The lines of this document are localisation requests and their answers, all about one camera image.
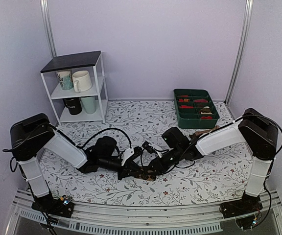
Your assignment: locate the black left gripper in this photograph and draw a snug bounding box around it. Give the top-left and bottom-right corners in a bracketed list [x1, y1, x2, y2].
[99, 158, 143, 182]

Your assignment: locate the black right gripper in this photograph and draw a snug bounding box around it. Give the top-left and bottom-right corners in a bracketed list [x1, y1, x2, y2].
[144, 147, 184, 176]

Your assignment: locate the brown tan argyle sock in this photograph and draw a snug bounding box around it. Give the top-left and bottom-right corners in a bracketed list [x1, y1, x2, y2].
[132, 167, 157, 181]

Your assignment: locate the green divided organizer tray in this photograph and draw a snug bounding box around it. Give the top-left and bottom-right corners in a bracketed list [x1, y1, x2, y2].
[173, 89, 219, 129]

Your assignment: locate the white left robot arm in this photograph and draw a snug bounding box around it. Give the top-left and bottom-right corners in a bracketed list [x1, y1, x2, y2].
[9, 113, 140, 212]

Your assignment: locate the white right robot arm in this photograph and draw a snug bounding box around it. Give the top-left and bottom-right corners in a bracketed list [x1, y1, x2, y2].
[149, 108, 282, 213]

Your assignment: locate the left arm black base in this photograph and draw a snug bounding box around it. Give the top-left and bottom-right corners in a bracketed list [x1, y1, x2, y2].
[31, 191, 74, 218]

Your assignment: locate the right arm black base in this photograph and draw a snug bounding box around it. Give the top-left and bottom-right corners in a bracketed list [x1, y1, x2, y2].
[219, 193, 263, 218]

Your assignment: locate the plain brown sock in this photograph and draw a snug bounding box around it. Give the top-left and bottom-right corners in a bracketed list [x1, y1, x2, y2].
[189, 125, 219, 140]

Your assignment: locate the floral patterned table mat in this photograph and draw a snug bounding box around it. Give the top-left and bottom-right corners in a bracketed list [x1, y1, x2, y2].
[40, 101, 251, 207]

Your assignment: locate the red rolled sock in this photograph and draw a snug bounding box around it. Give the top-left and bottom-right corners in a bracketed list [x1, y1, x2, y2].
[179, 105, 194, 109]

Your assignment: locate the brown cream rolled sock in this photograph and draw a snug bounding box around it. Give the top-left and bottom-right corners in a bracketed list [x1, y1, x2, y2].
[198, 106, 212, 115]

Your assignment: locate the mint green cup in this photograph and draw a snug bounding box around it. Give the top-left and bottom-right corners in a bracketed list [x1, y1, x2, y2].
[81, 96, 96, 115]

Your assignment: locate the black mug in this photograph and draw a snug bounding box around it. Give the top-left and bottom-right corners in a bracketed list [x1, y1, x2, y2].
[63, 97, 82, 115]

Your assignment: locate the cream white mug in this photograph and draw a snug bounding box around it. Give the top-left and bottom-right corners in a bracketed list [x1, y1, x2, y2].
[72, 70, 92, 93]

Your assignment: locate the white shelf black top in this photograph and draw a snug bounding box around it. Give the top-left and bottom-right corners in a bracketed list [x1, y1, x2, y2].
[40, 51, 108, 124]

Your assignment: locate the teal patterned mug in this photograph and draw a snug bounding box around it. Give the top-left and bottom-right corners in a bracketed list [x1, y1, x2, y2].
[56, 70, 73, 91]

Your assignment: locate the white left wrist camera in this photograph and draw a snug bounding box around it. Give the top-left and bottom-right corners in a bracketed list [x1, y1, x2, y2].
[121, 146, 142, 166]

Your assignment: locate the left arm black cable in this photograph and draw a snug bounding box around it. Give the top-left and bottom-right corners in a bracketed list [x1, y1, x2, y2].
[78, 128, 133, 152]

